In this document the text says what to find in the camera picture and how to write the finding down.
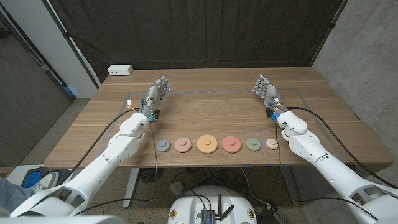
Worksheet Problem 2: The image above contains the person leg in jeans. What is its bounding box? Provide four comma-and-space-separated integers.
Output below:
0, 177, 35, 215

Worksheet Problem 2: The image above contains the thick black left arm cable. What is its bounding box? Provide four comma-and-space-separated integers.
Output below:
57, 108, 139, 185

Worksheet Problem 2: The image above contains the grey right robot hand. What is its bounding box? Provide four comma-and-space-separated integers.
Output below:
251, 73, 289, 118

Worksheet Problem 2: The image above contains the black power adapter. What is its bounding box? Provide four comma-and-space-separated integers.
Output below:
256, 205, 289, 224

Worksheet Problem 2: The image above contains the black backdrop stand pole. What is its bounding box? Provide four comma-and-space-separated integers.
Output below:
309, 0, 349, 68
42, 0, 102, 90

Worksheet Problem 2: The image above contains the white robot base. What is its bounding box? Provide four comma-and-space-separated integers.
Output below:
167, 185, 258, 224

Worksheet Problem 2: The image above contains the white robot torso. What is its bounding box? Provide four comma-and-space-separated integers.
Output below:
0, 214, 127, 224

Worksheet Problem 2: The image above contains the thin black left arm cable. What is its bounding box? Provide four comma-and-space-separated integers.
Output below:
73, 120, 158, 216

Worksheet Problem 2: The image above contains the white power strip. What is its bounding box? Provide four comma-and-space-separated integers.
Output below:
107, 64, 134, 76

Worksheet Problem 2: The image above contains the light pink toy ring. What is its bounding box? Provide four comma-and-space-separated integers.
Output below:
174, 137, 193, 154

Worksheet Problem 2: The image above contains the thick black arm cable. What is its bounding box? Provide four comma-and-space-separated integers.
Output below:
285, 106, 398, 190
57, 108, 139, 185

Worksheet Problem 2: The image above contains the radio module with antennas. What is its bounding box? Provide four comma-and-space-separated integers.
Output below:
200, 194, 234, 224

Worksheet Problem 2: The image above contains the large orange toy ring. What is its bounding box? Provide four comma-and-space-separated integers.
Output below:
197, 134, 219, 154

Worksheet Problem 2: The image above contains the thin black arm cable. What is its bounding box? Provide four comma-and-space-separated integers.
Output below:
73, 120, 158, 216
274, 120, 379, 221

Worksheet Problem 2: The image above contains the coral red toy ring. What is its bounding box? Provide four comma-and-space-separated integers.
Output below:
221, 135, 242, 154

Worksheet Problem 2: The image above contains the grey round floor object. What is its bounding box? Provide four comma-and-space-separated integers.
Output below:
170, 181, 185, 196

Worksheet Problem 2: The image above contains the black backdrop curtain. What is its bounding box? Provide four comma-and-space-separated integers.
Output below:
48, 0, 346, 82

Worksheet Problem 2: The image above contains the blue foot pedal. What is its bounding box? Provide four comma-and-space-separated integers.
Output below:
23, 167, 43, 189

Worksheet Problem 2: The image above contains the green toy ring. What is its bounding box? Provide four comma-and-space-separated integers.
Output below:
246, 137, 262, 152

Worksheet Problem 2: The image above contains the grey white sneaker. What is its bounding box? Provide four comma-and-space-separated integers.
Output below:
30, 170, 62, 194

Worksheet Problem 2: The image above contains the small grey toy ring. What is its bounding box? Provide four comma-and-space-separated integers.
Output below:
155, 139, 172, 153

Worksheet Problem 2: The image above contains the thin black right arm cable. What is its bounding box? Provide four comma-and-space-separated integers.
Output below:
274, 120, 379, 221

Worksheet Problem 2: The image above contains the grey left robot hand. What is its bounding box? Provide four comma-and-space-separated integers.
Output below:
139, 74, 171, 121

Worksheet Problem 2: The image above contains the round black fan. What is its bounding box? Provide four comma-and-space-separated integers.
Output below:
139, 167, 164, 184

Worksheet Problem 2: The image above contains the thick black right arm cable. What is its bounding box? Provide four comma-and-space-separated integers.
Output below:
285, 106, 398, 190

